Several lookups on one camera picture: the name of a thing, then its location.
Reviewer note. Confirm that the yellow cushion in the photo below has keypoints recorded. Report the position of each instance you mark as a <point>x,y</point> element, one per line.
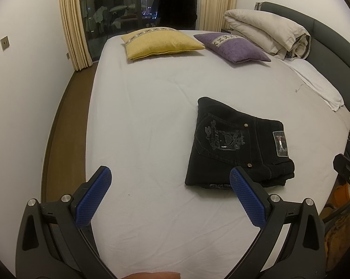
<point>156,41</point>

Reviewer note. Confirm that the purple cushion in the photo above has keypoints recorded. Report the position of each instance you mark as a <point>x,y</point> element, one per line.
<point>231,47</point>

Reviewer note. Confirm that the white bed sheet mattress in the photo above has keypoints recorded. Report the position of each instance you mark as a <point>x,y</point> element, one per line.
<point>141,124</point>

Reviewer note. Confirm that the wall switch plate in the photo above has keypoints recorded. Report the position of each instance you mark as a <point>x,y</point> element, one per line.
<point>4,43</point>

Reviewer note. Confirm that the beige left curtain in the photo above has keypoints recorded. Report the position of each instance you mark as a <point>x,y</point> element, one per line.
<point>73,27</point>

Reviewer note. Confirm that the folded beige duvet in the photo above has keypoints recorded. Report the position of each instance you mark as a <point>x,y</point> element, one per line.
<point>278,36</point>

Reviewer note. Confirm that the black denim pants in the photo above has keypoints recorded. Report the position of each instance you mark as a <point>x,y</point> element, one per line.
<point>225,138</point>

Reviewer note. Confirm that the beige right curtain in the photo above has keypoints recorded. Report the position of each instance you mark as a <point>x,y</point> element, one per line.
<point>211,14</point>

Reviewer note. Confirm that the beige curtain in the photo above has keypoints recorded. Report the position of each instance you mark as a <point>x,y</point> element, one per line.
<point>73,27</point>
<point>211,14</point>

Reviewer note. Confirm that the black chair by window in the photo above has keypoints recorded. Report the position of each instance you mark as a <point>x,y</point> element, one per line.
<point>177,14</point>

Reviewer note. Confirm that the dark glass window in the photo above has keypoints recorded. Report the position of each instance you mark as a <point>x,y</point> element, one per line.
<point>104,19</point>

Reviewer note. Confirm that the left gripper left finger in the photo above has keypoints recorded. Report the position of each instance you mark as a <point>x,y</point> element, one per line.
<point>55,239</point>

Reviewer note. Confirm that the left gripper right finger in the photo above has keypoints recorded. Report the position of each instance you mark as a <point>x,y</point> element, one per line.
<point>290,242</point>

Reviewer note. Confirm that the grey upholstered headboard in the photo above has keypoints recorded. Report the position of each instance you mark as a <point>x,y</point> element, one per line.
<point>329,51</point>

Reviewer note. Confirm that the white pillow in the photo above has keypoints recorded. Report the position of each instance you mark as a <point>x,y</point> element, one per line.
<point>317,82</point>

